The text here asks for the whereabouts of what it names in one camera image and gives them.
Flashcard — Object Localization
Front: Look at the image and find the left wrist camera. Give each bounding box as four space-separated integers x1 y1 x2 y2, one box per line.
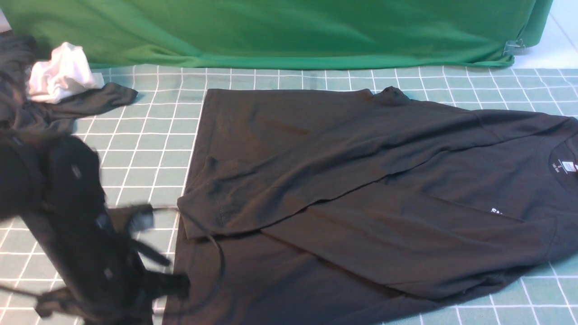
107 203 155 234

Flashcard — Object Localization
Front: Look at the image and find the metal binder clip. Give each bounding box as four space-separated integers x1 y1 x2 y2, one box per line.
502 38 526 57

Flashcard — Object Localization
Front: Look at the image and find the white crumpled cloth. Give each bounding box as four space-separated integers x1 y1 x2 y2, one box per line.
26 42 105 104

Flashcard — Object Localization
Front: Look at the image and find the dark crumpled garment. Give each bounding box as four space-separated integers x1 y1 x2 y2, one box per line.
0 36 138 133

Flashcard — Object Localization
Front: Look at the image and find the green backdrop cloth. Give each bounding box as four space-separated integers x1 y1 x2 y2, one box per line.
1 0 552 70

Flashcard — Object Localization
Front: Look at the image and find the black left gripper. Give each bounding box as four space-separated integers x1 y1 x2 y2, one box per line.
27 135 191 325

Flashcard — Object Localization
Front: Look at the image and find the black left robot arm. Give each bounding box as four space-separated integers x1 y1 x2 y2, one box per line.
0 132 190 325

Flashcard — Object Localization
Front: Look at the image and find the gray long-sleeved shirt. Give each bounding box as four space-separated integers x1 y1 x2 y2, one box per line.
163 87 577 325

